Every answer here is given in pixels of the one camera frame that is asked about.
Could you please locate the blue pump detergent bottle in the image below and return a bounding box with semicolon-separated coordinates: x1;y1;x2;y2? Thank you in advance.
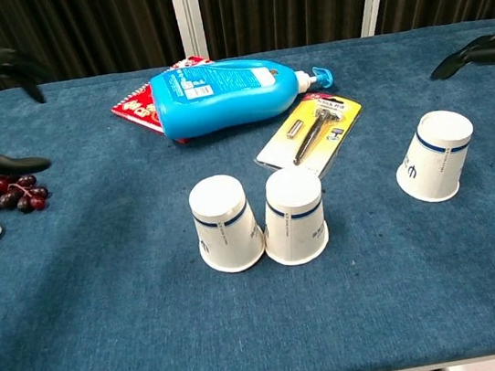
146;44;341;143

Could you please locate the yellow razor blister pack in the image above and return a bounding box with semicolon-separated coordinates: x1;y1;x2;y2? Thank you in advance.
245;85;372;188

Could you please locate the white paper cup blue stripe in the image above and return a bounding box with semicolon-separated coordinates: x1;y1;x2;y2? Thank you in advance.
253;164;333;270
387;105;484;208
185;169;269;278

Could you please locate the dark red grape bunch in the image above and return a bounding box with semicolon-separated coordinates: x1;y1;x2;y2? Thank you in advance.
0;152;53;217

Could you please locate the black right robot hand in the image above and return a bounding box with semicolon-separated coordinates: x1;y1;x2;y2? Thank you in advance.
425;33;495;167

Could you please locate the blue table cloth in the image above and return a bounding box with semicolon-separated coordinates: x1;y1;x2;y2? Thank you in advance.
0;18;495;371

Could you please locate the red spiral notebook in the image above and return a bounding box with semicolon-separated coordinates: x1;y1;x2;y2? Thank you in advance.
104;51;224;154

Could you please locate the dark pleated curtain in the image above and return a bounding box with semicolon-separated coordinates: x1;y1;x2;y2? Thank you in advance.
0;0;495;95

